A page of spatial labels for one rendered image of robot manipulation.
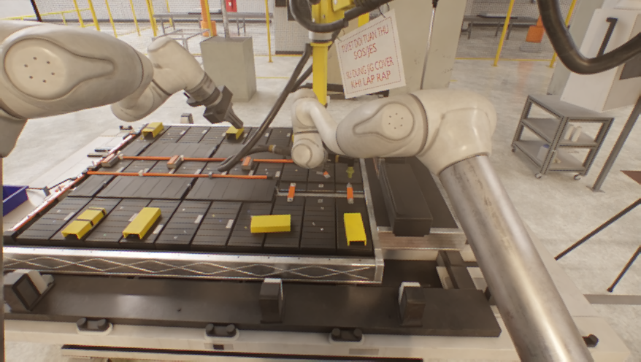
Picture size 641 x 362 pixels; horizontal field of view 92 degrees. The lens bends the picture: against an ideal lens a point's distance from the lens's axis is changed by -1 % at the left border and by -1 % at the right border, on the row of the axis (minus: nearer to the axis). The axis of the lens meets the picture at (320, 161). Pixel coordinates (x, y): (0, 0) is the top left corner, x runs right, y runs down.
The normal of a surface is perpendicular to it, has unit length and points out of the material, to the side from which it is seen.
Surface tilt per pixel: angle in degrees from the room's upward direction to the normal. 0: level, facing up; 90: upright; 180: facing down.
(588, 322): 0
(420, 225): 90
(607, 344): 0
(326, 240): 0
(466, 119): 40
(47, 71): 77
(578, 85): 90
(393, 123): 58
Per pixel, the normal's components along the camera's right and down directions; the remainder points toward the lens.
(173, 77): 0.36, 0.66
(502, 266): -0.66, -0.14
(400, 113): 0.07, 0.01
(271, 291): 0.01, -0.87
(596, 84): -0.92, 0.19
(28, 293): 1.00, 0.02
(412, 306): -0.03, 0.50
